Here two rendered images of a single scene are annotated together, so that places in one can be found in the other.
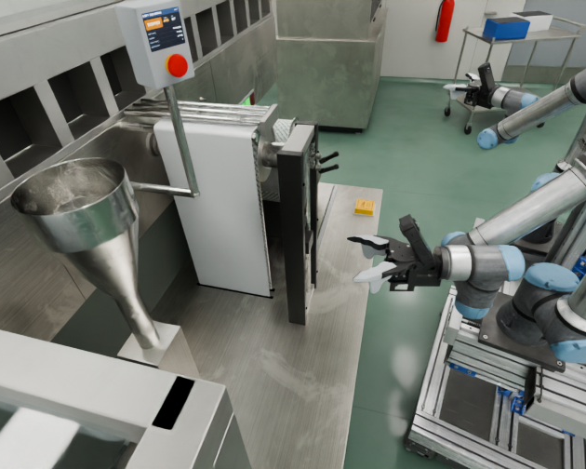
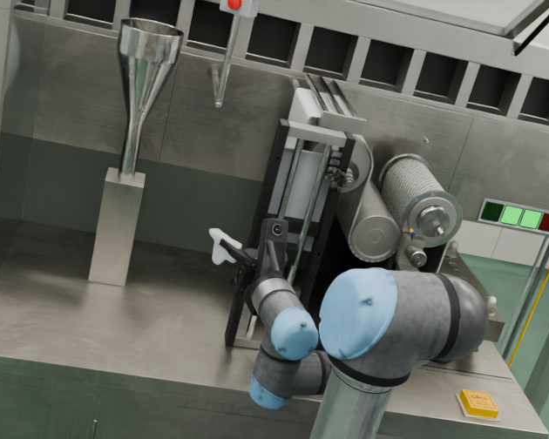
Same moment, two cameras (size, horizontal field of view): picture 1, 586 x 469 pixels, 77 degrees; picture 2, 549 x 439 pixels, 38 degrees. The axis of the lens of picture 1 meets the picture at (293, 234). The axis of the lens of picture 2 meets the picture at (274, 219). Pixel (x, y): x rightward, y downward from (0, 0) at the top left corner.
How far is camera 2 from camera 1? 1.42 m
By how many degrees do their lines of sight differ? 55
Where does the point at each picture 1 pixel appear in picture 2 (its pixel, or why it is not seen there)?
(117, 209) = (144, 43)
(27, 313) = (122, 120)
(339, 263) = not seen: hidden behind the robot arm
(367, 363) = not seen: outside the picture
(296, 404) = (126, 338)
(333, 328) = (230, 366)
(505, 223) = not seen: hidden behind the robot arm
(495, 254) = (286, 304)
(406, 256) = (254, 255)
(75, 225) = (124, 34)
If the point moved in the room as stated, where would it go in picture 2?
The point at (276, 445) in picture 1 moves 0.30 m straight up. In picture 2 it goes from (83, 327) to (103, 204)
